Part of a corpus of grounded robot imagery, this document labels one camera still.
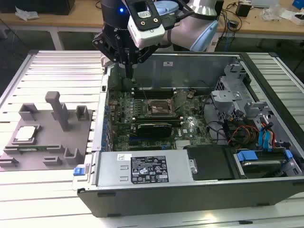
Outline large black computer box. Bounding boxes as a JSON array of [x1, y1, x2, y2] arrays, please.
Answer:
[[0, 0, 76, 15]]

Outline hard disk in blue carrier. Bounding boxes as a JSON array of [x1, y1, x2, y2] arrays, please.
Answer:
[[234, 149, 294, 180]]

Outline black graphics card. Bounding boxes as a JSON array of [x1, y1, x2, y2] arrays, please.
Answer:
[[135, 122, 173, 138]]

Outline black plastic bay shroud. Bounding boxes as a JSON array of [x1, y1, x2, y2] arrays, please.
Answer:
[[184, 144, 236, 181]]

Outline grey metal drive cage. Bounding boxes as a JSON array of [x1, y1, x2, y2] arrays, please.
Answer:
[[210, 62, 277, 126]]

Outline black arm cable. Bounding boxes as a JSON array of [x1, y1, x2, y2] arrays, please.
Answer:
[[161, 7, 198, 31]]

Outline orange red wire bundle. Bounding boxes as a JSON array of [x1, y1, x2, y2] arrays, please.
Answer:
[[228, 124, 259, 145]]

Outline silver chipset heatsink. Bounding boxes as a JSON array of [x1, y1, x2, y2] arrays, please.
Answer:
[[175, 139, 191, 150]]

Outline wooden desk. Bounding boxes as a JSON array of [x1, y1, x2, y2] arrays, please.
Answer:
[[0, 0, 304, 52]]

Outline clear plastic bags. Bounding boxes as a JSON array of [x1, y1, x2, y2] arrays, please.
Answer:
[[260, 4, 295, 21]]

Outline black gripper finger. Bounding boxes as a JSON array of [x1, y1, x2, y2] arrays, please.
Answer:
[[92, 33, 130, 79], [129, 44, 159, 79]]

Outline silver power supply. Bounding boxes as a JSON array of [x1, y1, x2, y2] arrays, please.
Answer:
[[96, 151, 194, 186]]

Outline crumpled white plastic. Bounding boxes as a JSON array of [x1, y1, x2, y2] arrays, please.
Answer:
[[15, 6, 40, 21]]

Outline green motherboard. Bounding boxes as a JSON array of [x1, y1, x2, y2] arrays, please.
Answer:
[[105, 89, 213, 152]]

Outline small black box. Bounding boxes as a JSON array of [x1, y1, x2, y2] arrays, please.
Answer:
[[236, 3, 252, 17]]

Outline metal locking lever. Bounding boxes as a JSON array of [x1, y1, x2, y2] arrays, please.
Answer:
[[152, 106, 178, 114], [140, 86, 149, 102]]

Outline blue flat cables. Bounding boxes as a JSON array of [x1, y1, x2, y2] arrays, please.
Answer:
[[257, 121, 277, 152]]

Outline metal socket cover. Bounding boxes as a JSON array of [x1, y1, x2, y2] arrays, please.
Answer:
[[171, 91, 189, 112]]

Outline grey parts rack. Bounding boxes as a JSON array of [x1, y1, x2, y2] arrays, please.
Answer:
[[0, 91, 97, 171]]

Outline green RAM stick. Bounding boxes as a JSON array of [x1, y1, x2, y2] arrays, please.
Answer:
[[16, 145, 61, 152]]

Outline silver CPU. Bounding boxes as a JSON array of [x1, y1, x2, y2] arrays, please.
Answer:
[[13, 125, 40, 144]]

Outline CPU socket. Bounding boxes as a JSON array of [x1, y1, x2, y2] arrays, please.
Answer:
[[146, 98, 175, 117]]

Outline black open PC case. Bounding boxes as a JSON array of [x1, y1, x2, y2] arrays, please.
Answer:
[[77, 51, 304, 218]]

